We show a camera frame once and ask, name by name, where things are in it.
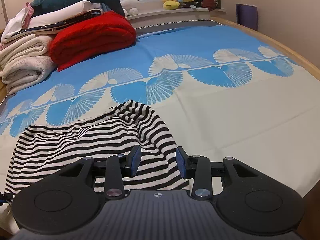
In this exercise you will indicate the wooden bed frame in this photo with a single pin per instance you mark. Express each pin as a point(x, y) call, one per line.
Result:
point(275, 42)

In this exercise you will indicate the white pink folded garment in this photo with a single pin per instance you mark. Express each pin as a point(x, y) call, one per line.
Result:
point(18, 23)

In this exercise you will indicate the cream folded blanket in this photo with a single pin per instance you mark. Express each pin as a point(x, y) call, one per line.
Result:
point(65, 15)

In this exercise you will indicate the white plush toy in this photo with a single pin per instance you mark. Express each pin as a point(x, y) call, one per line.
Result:
point(130, 7)

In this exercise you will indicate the blue white patterned bedsheet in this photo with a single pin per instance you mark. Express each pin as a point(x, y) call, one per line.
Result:
point(145, 214)

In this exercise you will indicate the red folded blanket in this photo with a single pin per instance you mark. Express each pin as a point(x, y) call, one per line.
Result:
point(102, 34)

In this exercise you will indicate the dark teal shark plush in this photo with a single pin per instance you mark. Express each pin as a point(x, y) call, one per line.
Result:
point(45, 6)

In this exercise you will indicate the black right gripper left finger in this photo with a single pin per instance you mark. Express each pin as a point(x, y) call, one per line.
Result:
point(72, 197)

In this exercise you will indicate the white folded quilt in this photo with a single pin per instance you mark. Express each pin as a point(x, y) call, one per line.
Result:
point(26, 62)

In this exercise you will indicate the black white striped hooded top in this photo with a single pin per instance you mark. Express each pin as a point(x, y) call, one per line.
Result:
point(43, 150)

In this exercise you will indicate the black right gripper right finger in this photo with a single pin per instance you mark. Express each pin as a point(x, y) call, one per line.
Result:
point(242, 196)

